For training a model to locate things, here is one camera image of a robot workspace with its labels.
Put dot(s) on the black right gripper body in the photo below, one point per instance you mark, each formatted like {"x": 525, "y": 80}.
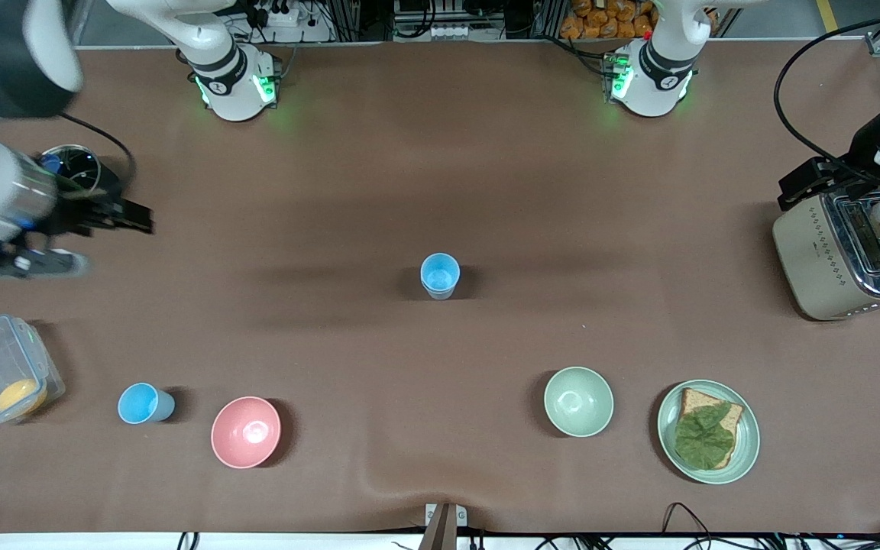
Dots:
{"x": 75, "y": 215}

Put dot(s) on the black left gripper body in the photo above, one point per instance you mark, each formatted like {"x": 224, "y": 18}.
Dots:
{"x": 862, "y": 150}

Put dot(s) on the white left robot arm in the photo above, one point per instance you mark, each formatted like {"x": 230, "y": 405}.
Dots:
{"x": 661, "y": 69}

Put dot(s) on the beige chrome toaster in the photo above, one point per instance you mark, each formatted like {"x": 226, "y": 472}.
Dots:
{"x": 807, "y": 252}

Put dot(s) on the orange round fruit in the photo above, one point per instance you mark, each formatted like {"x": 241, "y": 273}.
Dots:
{"x": 20, "y": 396}

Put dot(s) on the pink bowl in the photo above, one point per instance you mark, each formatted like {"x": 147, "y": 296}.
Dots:
{"x": 246, "y": 432}

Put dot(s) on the white power strip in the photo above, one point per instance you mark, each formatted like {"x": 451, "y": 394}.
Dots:
{"x": 279, "y": 14}

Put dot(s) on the brown bread slice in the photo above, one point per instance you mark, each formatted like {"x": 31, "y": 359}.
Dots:
{"x": 696, "y": 401}

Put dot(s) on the orange snack bags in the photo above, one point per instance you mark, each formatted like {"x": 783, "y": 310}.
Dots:
{"x": 608, "y": 19}

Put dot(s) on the pale green plate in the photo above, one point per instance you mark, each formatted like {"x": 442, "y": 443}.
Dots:
{"x": 745, "y": 443}

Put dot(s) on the brown table mat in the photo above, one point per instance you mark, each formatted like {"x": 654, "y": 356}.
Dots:
{"x": 409, "y": 191}

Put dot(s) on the green lettuce leaf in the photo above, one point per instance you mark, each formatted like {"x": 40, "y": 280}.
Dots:
{"x": 703, "y": 439}

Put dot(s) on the pale green bowl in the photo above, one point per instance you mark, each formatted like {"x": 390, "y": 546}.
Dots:
{"x": 579, "y": 402}

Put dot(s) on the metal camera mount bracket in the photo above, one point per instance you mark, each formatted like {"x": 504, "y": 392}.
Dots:
{"x": 441, "y": 527}

